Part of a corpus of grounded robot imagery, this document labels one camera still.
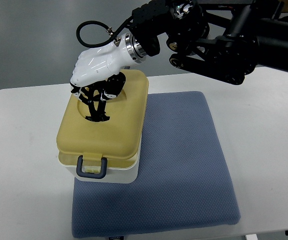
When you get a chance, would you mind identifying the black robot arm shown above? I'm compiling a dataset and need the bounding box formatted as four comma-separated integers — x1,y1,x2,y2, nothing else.
70,0,288,99

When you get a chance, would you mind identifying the blue padded mat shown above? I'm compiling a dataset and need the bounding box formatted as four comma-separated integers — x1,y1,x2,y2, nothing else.
72,91,241,238

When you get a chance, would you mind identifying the yellow box lid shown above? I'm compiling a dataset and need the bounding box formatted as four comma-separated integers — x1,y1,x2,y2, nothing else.
56,69,149,179

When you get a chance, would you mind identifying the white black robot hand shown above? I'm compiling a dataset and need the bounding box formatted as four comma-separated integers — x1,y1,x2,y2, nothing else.
69,33,148,104

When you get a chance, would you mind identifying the white storage box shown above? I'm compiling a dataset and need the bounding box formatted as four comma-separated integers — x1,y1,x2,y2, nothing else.
57,141,141,184

